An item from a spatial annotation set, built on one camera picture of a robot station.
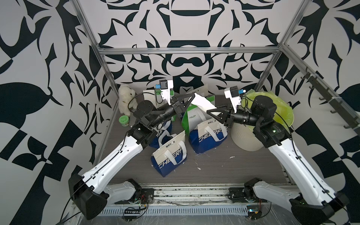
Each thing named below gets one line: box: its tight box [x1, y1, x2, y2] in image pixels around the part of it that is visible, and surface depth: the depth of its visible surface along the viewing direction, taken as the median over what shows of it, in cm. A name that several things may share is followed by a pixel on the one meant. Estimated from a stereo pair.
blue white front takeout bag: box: [150, 130, 188, 178], surface depth 70 cm
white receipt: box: [190, 92, 218, 113], surface depth 56 cm
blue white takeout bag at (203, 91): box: [194, 83, 209, 98], surface depth 92 cm
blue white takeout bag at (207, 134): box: [188, 118, 228, 154], surface depth 81 cm
